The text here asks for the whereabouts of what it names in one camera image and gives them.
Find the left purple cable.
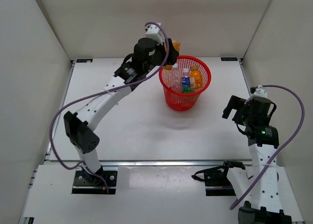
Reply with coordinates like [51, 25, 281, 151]
[49, 22, 171, 194]

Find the left black table label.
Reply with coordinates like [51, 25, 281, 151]
[76, 59, 93, 63]

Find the clear bottle blue label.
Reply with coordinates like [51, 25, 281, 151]
[181, 68, 190, 88]

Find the red plastic mesh basket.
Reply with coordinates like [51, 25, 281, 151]
[158, 55, 212, 112]

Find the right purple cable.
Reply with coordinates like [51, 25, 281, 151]
[229, 85, 305, 210]

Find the orange juice bottle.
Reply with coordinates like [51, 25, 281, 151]
[163, 40, 181, 70]

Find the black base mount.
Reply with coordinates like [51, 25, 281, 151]
[191, 166, 236, 197]
[71, 166, 118, 195]

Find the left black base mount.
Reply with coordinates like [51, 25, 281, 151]
[71, 166, 118, 195]

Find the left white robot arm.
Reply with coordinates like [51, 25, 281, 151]
[64, 38, 180, 186]

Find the green plastic bottle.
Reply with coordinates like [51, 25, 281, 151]
[181, 86, 195, 94]

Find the large clear plastic bottle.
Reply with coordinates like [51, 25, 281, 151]
[170, 64, 181, 92]

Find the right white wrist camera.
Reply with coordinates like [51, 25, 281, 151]
[250, 85, 268, 98]

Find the orange bottle patterned label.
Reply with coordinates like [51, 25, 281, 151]
[189, 66, 203, 90]

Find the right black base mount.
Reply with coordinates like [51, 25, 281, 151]
[191, 166, 236, 197]

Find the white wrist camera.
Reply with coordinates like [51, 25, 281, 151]
[250, 85, 268, 98]
[145, 24, 163, 44]

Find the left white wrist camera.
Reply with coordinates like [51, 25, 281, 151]
[145, 24, 163, 44]

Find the right black table label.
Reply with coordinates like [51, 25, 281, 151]
[221, 57, 238, 62]

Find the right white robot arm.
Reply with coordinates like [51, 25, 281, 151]
[192, 95, 292, 224]

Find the black table label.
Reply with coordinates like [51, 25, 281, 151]
[221, 57, 238, 62]
[76, 59, 93, 63]

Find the purple cable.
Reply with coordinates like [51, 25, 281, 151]
[229, 85, 305, 210]
[49, 22, 171, 194]

